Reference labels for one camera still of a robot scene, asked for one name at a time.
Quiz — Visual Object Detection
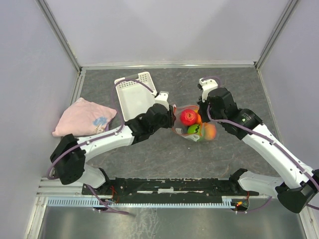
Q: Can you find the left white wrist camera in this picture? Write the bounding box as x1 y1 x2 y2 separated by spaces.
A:
152 91 169 110

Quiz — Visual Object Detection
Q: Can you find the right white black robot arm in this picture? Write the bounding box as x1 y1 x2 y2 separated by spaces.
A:
198 87 319 214

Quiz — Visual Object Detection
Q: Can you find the clear orange zip top bag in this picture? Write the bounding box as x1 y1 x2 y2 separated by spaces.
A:
172 105 217 142

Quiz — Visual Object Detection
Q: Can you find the green watermelon toy ball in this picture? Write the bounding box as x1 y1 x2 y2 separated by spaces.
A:
187 124 201 135

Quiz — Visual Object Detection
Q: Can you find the light blue cable duct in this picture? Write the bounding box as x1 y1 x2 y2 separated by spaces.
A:
46 198 247 207

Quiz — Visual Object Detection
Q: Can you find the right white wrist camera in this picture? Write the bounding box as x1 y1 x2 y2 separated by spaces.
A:
197 76 221 102

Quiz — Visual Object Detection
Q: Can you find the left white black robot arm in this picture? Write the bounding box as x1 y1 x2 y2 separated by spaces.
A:
50 104 176 194

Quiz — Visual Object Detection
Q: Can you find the peach toy fruit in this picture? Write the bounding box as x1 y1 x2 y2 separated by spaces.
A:
204 123 217 140

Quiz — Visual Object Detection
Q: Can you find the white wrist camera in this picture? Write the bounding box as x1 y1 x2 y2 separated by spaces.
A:
152 91 169 110
197 76 221 102

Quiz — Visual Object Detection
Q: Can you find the white perforated plastic basket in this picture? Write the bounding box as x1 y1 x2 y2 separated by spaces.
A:
114 72 157 121

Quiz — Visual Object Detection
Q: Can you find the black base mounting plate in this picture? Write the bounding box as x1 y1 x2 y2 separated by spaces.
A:
95 178 259 204

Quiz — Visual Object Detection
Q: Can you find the orange toy fruit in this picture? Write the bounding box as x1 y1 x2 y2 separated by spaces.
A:
194 110 202 124

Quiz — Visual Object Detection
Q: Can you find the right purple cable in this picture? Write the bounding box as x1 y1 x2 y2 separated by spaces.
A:
199 76 319 214

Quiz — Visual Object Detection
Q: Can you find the pink folded cloth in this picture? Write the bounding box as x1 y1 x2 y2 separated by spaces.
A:
52 98 117 137

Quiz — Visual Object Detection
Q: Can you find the pink red toy fruit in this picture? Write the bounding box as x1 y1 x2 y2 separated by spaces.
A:
179 109 198 126

